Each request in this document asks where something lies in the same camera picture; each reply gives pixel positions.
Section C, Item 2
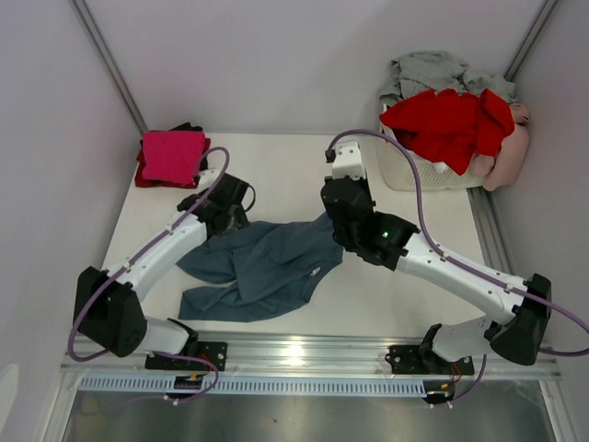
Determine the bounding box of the blue grey t shirt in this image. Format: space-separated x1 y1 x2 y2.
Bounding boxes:
177 214 343 323

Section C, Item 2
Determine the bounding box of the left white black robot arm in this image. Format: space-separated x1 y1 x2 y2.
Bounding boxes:
72 174 252 369

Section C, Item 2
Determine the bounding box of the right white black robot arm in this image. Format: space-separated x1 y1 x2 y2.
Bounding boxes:
320 177 551 374

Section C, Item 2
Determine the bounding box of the white plastic laundry basket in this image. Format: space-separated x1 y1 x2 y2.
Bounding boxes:
376 103 484 192

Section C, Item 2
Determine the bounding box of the folded black t shirt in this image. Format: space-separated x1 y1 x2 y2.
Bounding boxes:
135 122 212 176

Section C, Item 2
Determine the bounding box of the light pink t shirt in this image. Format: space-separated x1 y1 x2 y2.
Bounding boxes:
468 102 530 192

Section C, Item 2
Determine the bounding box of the left corner aluminium profile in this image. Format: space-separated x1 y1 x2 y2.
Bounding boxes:
68 0 148 134

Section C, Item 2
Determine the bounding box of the corner aluminium profile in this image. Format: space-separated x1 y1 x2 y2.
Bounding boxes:
68 0 148 134
503 0 561 82

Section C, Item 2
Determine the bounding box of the right corner aluminium profile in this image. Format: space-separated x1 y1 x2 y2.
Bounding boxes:
503 0 561 82

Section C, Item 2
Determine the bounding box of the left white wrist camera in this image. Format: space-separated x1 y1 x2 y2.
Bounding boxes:
194 169 221 192

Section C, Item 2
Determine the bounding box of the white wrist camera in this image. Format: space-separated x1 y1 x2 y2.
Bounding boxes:
194 169 221 192
326 140 366 180

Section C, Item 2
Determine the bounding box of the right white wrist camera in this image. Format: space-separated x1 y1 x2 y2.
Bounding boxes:
326 140 366 180

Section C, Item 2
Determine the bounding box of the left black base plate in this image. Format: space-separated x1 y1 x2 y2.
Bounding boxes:
144 341 227 371

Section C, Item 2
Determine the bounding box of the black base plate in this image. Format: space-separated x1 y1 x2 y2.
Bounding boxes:
385 344 475 376
144 341 227 371

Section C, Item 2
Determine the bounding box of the right side aluminium rail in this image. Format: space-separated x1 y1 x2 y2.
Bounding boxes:
467 187 516 274

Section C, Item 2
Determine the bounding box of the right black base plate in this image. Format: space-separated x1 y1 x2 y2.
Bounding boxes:
385 344 475 376

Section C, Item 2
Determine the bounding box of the white slotted cable duct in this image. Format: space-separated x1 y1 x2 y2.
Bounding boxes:
78 374 426 398

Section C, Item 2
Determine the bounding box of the aluminium mounting rail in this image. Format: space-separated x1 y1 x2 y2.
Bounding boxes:
60 331 562 380

